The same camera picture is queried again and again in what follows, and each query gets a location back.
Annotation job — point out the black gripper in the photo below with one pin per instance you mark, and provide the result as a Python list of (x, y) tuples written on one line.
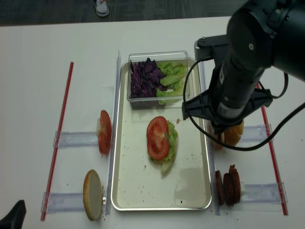
[(222, 110)]

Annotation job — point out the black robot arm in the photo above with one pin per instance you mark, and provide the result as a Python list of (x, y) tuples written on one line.
[(260, 35)]

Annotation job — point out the green lettuce in container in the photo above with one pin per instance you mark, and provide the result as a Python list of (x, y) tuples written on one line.
[(173, 81)]

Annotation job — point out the tomato slice on burger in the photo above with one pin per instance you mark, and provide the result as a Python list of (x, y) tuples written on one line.
[(157, 138)]

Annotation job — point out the lettuce leaf on burger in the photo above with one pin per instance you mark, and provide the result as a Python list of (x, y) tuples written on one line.
[(168, 161)]

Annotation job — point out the upright tomato slice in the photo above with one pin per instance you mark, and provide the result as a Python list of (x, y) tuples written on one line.
[(104, 133)]

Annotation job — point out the sesame bun left half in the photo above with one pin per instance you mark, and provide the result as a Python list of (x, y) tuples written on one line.
[(219, 137)]

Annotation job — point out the brown bun right half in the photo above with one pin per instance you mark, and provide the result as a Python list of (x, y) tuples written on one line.
[(233, 134)]

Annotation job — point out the clear plastic salad container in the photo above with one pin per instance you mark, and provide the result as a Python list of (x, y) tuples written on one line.
[(158, 102)]

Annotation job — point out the purple cabbage pieces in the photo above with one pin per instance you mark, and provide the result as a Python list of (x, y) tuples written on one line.
[(145, 79)]

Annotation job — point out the right red strip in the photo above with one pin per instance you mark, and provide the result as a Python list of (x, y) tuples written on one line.
[(274, 157)]

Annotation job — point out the red strip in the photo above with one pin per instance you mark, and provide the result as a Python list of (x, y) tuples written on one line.
[(274, 157), (55, 150)]

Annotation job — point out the white metal tray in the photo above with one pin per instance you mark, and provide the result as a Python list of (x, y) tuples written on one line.
[(137, 183)]

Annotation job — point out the back sausage slice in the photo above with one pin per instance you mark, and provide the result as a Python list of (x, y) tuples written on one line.
[(236, 180)]

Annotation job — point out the sausage slice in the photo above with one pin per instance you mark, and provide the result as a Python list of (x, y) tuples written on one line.
[(219, 187), (236, 180), (229, 190)]

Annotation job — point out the front sausage slice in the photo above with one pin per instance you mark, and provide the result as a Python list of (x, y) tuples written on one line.
[(219, 187)]

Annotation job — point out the middle sausage slice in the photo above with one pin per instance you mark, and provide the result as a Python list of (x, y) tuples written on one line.
[(229, 190)]

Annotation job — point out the upright bottom bun half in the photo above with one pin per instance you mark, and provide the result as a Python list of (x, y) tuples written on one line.
[(92, 195)]

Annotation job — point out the left red strip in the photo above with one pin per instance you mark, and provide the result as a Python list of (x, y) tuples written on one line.
[(55, 150)]

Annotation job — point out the black object at corner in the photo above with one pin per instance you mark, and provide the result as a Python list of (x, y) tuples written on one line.
[(15, 218)]

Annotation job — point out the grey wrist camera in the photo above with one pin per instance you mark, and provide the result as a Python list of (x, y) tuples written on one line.
[(211, 48)]

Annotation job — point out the clear bun top holder rail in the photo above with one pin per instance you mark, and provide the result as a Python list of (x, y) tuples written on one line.
[(256, 133)]

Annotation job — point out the clear bun holder rail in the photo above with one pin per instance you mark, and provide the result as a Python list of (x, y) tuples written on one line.
[(62, 202), (256, 133)]

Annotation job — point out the right clear divider rail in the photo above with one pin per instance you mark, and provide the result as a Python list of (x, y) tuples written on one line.
[(204, 87)]

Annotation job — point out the clear divider rail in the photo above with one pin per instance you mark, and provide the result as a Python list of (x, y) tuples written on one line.
[(204, 87), (107, 201)]

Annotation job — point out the left clear divider rail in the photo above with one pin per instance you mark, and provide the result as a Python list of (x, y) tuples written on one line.
[(107, 201)]

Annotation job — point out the clear sausage holder rail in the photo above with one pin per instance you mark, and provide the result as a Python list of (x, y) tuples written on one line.
[(273, 193)]

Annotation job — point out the clear tomato holder rail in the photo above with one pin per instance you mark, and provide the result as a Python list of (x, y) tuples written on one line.
[(75, 139)]

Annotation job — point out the clear bun bottom holder rail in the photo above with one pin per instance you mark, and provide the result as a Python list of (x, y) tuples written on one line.
[(62, 202)]

